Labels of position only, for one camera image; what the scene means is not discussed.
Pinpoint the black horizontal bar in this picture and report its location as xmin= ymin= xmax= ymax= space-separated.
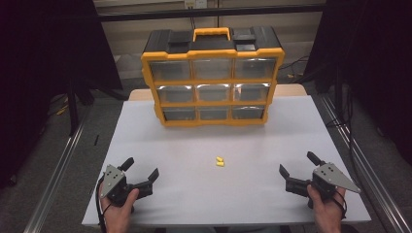
xmin=96 ymin=3 xmax=326 ymax=23

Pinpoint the black floor cable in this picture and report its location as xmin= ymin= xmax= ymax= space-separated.
xmin=325 ymin=91 xmax=355 ymax=129
xmin=278 ymin=54 xmax=310 ymax=71

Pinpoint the yellow black drawer organizer cabinet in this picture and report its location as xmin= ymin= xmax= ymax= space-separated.
xmin=140 ymin=26 xmax=286 ymax=128

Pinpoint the white wall socket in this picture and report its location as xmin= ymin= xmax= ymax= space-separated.
xmin=184 ymin=0 xmax=208 ymax=10

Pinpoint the aluminium floor rail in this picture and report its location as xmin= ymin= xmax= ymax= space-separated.
xmin=319 ymin=95 xmax=412 ymax=233
xmin=23 ymin=106 xmax=91 ymax=233

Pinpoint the grid of clear drawers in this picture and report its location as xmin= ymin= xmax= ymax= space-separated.
xmin=149 ymin=58 xmax=278 ymax=121

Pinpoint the right hand-held gripper black cable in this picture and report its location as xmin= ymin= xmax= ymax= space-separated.
xmin=334 ymin=190 xmax=348 ymax=220

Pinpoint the person's right hand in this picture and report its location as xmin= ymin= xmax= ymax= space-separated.
xmin=306 ymin=184 xmax=347 ymax=233

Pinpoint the person's left hand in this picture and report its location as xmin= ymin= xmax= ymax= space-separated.
xmin=100 ymin=188 xmax=140 ymax=233

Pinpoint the black stand pole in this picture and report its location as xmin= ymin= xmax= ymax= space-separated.
xmin=66 ymin=77 xmax=81 ymax=137
xmin=334 ymin=64 xmax=345 ymax=127

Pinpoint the black curtain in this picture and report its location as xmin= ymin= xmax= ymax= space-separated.
xmin=0 ymin=0 xmax=123 ymax=188
xmin=304 ymin=0 xmax=412 ymax=166

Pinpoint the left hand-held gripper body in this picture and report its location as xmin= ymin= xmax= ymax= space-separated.
xmin=99 ymin=164 xmax=154 ymax=208

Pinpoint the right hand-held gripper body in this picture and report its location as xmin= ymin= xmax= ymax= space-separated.
xmin=285 ymin=161 xmax=361 ymax=208

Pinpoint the yellow floor piece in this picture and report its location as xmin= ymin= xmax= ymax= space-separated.
xmin=48 ymin=96 xmax=71 ymax=117

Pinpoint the white table cover sheet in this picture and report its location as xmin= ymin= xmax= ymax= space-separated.
xmin=81 ymin=95 xmax=372 ymax=227

